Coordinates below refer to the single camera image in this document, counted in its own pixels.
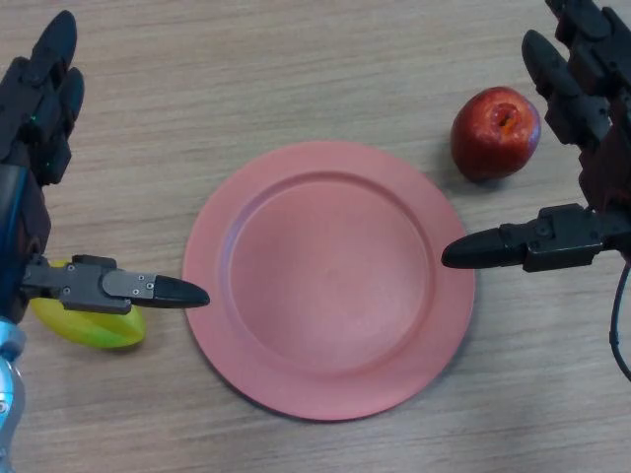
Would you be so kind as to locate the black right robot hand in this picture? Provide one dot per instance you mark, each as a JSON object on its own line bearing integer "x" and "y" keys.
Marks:
{"x": 562, "y": 241}

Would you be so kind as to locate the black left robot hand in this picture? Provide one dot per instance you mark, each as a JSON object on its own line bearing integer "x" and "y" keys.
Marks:
{"x": 29, "y": 118}

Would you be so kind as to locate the yellow starfruit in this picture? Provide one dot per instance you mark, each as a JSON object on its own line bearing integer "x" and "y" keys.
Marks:
{"x": 98, "y": 331}

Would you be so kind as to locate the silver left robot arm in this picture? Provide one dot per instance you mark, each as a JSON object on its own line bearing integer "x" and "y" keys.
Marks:
{"x": 10, "y": 394}

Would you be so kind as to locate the pink round plate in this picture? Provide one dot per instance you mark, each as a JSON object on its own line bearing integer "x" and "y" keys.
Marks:
{"x": 325, "y": 276}

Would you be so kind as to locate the red apple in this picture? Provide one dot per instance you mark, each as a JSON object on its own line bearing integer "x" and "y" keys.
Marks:
{"x": 488, "y": 143}

